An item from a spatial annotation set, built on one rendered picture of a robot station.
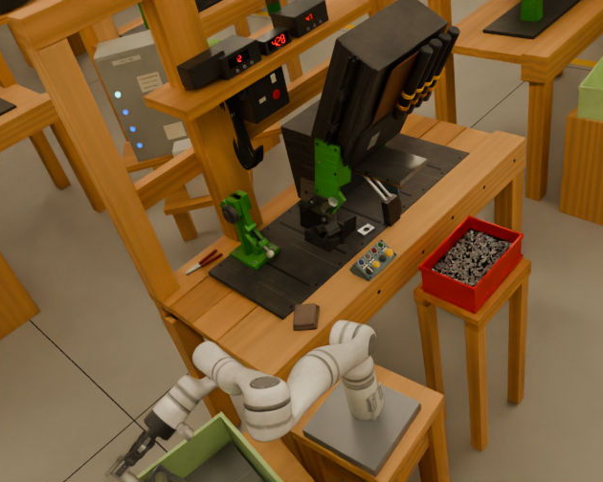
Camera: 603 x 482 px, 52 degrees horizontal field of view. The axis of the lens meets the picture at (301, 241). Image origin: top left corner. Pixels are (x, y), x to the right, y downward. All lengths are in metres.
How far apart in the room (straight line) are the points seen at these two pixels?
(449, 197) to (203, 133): 0.95
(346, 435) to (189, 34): 1.31
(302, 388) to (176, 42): 1.21
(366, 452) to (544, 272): 1.93
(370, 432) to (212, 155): 1.10
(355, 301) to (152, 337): 1.70
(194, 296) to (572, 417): 1.62
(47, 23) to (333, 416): 1.32
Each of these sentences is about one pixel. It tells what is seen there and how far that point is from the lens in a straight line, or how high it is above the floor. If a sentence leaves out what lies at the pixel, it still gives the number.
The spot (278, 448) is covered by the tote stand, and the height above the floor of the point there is 0.79.
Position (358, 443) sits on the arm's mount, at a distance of 1.75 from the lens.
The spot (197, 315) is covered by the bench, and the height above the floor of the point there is 0.88.
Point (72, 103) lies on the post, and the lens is 1.93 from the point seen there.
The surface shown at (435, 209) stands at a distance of 2.37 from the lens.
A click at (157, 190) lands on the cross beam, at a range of 2.25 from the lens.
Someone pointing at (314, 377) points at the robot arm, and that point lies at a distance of 1.33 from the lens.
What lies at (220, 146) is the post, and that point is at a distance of 2.25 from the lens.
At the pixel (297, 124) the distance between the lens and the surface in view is 2.36.
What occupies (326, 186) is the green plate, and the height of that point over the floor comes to 1.12.
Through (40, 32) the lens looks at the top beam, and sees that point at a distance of 1.86.
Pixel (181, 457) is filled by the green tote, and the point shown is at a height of 0.92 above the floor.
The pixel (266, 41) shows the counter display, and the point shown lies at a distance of 2.19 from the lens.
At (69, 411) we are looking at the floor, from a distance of 3.43.
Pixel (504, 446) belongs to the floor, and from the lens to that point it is 2.77.
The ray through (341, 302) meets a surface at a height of 0.90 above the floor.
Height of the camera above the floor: 2.36
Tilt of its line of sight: 39 degrees down
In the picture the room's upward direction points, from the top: 15 degrees counter-clockwise
